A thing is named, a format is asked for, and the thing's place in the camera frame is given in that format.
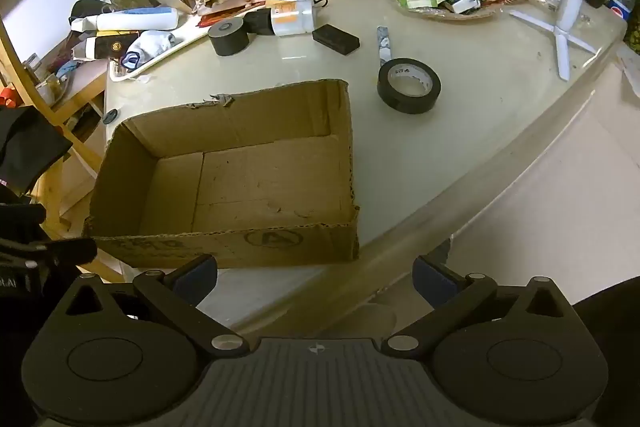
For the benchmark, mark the small dark box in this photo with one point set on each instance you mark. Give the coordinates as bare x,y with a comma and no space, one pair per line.
462,2

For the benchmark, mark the black cloth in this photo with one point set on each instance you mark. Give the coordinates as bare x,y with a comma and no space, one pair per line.
25,142

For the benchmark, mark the cardboard box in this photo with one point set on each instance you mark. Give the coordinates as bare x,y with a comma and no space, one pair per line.
260,187

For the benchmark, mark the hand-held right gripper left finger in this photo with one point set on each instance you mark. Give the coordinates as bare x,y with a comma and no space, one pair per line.
195,279

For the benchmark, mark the small black disc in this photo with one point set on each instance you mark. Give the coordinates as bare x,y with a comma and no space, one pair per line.
110,116

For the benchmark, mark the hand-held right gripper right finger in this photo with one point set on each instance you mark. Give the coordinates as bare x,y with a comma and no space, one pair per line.
435,279

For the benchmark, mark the black electrical tape roll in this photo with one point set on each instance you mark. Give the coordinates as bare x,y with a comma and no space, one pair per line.
400,104

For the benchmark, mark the rolled white blue socks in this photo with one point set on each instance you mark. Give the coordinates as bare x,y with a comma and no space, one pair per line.
150,44

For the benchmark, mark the black rectangular block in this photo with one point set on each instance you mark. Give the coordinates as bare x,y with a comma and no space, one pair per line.
336,39

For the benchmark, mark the white jar orange label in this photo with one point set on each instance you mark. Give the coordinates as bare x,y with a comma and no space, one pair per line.
292,18

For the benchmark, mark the black box gold emblem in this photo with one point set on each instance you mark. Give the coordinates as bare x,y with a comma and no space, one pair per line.
112,44

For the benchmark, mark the white tray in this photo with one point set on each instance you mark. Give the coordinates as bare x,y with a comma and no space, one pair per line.
190,33

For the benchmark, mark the thick black tape roll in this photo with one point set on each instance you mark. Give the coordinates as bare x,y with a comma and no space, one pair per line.
227,42

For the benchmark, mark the cola bottle blue label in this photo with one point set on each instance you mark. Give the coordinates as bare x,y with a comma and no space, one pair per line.
622,4

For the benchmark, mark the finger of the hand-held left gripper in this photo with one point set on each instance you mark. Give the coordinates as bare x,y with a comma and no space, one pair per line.
70,251

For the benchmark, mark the white tube blue label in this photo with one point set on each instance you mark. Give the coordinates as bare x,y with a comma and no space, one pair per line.
135,19

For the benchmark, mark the red packet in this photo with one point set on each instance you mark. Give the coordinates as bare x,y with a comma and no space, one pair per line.
225,16

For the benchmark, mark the wooden shelf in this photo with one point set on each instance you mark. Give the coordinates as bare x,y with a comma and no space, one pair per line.
82,82

